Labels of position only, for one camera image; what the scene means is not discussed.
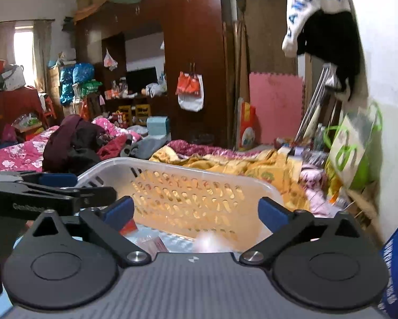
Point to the metal drying rack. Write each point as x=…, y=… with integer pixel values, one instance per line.
x=315, y=106

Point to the pink foam mat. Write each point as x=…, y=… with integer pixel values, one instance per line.
x=275, y=106

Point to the white plastic perforated basket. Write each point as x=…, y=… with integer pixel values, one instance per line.
x=185, y=172

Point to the orange white hanging bag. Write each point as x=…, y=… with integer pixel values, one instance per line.
x=190, y=89

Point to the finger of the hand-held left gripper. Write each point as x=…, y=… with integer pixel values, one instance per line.
x=58, y=180
x=97, y=196

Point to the red yellow gift bag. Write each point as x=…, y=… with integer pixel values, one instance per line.
x=247, y=126

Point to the blue patterned plastic bag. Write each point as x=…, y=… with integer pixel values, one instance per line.
x=83, y=73
x=66, y=83

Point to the black television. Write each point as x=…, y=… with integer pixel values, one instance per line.
x=141, y=79

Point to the pink clothes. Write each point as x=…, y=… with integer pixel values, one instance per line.
x=313, y=186

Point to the white handbag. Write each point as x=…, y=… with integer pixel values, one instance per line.
x=14, y=76

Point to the pink floral blanket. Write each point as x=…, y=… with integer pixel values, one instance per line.
x=16, y=154

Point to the teal box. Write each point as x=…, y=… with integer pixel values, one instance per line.
x=157, y=124

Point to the red cloth covered cabinet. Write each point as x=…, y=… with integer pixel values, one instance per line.
x=13, y=106

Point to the brown wooden wardrobe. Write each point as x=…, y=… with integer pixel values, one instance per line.
x=192, y=23

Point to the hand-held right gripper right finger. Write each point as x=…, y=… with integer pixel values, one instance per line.
x=271, y=213

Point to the grey cloth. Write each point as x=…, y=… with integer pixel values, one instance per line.
x=142, y=146

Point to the small hanging plastic bag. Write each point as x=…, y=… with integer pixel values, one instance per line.
x=110, y=59

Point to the white printed garment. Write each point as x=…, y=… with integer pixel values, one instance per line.
x=313, y=6

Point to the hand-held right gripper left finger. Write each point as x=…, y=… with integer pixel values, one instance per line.
x=121, y=210

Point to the clear red-printed packet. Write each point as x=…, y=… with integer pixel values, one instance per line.
x=154, y=243

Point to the beige curtain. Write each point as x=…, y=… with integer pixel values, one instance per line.
x=41, y=56

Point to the yellow crate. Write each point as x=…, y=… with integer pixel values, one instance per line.
x=124, y=111
x=142, y=109

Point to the blue printed plastic bag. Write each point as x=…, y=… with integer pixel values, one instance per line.
x=396, y=249

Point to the yellow printed blanket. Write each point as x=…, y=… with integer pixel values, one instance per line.
x=239, y=166

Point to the green printed bag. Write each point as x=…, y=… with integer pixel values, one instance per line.
x=89, y=88

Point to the maroon floral blanket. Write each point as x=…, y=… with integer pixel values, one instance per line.
x=199, y=148

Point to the black garment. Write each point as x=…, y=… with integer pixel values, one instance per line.
x=335, y=40

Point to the brown wooden door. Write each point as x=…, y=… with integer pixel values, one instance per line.
x=268, y=33

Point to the dark maroon clothes pile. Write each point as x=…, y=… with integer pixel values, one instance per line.
x=72, y=143

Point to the window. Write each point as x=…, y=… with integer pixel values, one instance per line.
x=23, y=56

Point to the red packet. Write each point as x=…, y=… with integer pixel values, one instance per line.
x=129, y=227

